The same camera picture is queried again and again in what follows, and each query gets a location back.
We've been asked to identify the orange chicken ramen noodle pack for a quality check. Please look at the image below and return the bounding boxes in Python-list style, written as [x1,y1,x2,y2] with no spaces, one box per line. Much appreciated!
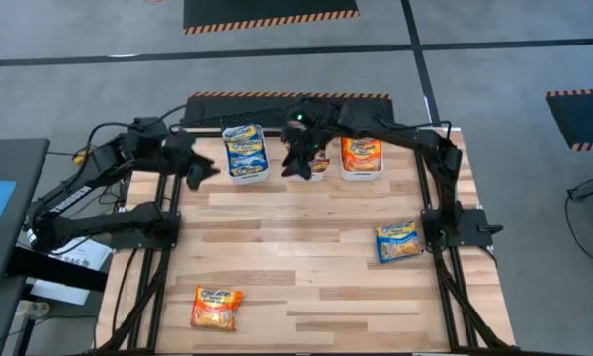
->
[189,285,245,332]
[341,136,382,173]

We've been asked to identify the black textured rubber mat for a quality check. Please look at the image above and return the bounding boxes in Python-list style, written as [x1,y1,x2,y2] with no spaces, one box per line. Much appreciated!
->
[192,105,289,129]

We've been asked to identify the dark grey cabinet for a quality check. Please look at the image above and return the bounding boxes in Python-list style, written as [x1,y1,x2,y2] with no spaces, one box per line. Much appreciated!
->
[0,275,29,356]

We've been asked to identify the black aluminium table frame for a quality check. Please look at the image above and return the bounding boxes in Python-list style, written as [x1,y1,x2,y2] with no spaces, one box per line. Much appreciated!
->
[96,127,516,356]

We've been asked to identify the red roast beef ramen pack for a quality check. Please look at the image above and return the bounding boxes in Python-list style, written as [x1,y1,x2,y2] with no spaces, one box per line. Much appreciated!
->
[309,150,331,174]

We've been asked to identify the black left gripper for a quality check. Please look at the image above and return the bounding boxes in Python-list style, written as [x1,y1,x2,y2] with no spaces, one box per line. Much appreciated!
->
[163,129,222,192]

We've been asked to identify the clear plastic bottle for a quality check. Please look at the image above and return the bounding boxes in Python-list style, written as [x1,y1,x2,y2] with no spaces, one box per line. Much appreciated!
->
[15,300,51,319]

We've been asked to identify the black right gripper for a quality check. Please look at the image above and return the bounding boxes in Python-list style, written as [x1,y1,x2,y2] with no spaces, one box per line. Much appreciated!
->
[281,118,327,180]

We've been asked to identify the white plastic bin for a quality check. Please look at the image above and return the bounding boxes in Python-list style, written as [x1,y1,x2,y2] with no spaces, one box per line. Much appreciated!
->
[221,123,271,186]
[338,135,385,182]
[278,138,331,183]

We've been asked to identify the dark grey desk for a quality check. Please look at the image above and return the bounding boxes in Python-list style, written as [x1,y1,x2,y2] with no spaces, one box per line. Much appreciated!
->
[0,137,51,284]

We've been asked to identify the black desk crossbar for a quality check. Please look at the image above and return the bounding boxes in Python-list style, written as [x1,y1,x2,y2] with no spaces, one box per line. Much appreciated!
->
[4,245,109,293]

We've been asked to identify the black mat with striped edge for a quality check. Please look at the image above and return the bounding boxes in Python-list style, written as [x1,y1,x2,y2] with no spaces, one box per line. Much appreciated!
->
[182,0,361,36]
[180,91,396,129]
[545,87,593,153]

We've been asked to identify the white printed papers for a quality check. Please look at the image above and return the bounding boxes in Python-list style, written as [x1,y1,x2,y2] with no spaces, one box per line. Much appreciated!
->
[29,237,114,307]

